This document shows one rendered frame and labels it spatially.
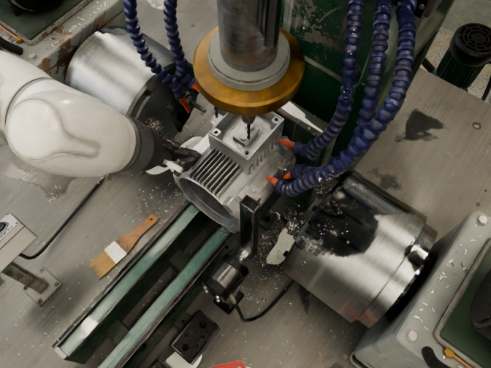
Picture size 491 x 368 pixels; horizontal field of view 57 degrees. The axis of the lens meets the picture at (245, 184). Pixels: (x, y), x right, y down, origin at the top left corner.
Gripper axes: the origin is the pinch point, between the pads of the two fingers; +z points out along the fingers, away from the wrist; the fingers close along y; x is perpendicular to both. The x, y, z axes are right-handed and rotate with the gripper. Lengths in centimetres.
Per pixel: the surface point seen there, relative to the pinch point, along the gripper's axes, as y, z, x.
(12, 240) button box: 16.2, -12.7, 31.0
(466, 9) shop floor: -10, 201, -126
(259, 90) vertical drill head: -11.0, -15.1, -18.0
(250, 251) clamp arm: -20.6, 3.2, 8.6
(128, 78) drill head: 19.5, -1.8, -6.3
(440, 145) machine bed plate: -39, 56, -34
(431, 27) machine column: -23, 18, -49
